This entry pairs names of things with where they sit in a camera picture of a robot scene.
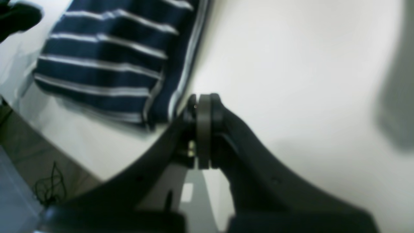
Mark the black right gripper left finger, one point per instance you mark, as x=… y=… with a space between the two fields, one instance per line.
x=145 y=197

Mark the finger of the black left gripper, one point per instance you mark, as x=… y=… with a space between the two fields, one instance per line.
x=18 y=17

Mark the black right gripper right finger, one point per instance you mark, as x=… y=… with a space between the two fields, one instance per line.
x=268 y=197

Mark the navy white striped T-shirt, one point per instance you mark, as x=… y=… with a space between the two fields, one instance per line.
x=127 y=60

